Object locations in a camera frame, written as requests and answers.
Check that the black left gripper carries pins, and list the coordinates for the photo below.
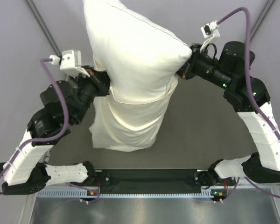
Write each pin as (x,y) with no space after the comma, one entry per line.
(101,79)

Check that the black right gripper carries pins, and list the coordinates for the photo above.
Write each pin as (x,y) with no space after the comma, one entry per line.
(187,72)

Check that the cream pillowcase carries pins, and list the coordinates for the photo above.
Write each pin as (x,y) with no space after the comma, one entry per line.
(130,117)

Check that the white pillow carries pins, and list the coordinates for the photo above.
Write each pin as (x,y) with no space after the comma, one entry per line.
(140,57)

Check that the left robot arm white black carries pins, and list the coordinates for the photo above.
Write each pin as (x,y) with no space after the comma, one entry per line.
(24,173)

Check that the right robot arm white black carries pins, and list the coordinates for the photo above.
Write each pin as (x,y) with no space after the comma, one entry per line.
(251,101)

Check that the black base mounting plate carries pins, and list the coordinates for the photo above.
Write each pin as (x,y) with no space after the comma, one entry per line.
(157,181)

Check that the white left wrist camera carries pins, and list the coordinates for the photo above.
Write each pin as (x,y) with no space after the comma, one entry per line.
(70,63)

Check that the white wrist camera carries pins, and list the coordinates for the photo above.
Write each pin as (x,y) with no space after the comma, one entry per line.
(210,33)
(70,63)

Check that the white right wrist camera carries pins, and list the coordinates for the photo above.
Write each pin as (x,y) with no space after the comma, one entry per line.
(210,33)

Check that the right aluminium corner post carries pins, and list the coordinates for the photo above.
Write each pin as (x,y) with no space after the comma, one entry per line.
(261,17)

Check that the aluminium corner post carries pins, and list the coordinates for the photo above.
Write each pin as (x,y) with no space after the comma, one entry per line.
(42,25)
(261,17)

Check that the left aluminium corner post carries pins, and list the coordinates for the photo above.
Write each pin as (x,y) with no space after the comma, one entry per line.
(42,25)

